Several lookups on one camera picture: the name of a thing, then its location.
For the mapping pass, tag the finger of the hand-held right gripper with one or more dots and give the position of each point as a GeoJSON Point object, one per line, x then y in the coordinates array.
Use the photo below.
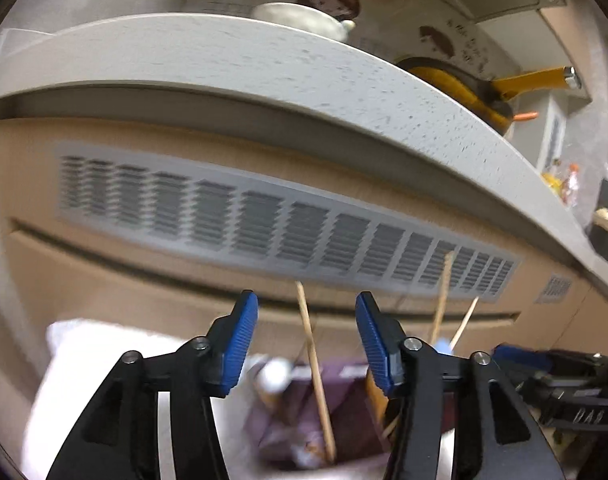
{"type": "Point", "coordinates": [559, 387]}
{"type": "Point", "coordinates": [526, 358]}

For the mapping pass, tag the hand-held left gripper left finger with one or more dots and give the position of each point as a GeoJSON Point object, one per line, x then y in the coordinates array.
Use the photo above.
{"type": "Point", "coordinates": [239, 350]}

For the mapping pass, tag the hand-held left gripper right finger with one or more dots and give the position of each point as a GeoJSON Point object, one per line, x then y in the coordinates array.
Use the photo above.
{"type": "Point", "coordinates": [376, 350]}

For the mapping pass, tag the white plastic spoon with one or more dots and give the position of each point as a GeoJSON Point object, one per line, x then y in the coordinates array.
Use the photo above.
{"type": "Point", "coordinates": [276, 376]}

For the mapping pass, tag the purple plastic utensil holder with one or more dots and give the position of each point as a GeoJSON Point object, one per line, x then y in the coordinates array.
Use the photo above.
{"type": "Point", "coordinates": [344, 390]}

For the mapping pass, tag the light wooden spoon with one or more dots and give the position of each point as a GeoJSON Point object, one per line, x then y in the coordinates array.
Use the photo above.
{"type": "Point", "coordinates": [376, 402]}

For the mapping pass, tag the blue spoon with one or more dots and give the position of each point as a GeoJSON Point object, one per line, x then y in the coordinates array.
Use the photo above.
{"type": "Point", "coordinates": [441, 346]}

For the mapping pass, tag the wooden chopstick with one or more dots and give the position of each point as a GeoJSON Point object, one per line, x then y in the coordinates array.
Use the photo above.
{"type": "Point", "coordinates": [391, 426]}
{"type": "Point", "coordinates": [443, 290]}
{"type": "Point", "coordinates": [314, 370]}
{"type": "Point", "coordinates": [465, 322]}

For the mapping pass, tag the short grey vent grille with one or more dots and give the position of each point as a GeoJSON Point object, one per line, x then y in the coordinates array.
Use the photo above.
{"type": "Point", "coordinates": [554, 287]}

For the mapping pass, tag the long grey vent grille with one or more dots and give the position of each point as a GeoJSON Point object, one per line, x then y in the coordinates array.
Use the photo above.
{"type": "Point", "coordinates": [234, 210]}

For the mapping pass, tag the black round lace-trimmed container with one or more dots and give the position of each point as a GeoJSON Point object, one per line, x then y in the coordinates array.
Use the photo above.
{"type": "Point", "coordinates": [606, 240]}

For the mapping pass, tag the white lace tablecloth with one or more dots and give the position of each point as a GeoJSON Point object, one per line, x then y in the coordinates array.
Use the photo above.
{"type": "Point", "coordinates": [74, 350]}

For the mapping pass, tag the yellow jar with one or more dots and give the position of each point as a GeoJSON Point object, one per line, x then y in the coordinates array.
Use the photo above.
{"type": "Point", "coordinates": [551, 181]}

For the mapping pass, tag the plastic bottle orange cap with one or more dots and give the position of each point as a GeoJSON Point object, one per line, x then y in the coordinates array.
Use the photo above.
{"type": "Point", "coordinates": [573, 182]}

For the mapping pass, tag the yellow frying pan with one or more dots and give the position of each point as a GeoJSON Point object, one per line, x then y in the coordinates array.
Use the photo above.
{"type": "Point", "coordinates": [449, 80]}

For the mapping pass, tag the grey speckled countertop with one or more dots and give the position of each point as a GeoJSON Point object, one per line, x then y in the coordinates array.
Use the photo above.
{"type": "Point", "coordinates": [234, 70]}

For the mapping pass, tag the white vented wall panel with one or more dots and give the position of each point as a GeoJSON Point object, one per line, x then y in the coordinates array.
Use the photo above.
{"type": "Point", "coordinates": [555, 132]}

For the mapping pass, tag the cartoon man wall sticker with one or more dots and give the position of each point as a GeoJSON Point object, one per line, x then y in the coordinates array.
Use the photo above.
{"type": "Point", "coordinates": [436, 40]}

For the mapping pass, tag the cartoon woman wall sticker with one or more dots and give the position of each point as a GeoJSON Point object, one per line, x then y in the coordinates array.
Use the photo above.
{"type": "Point", "coordinates": [334, 0]}

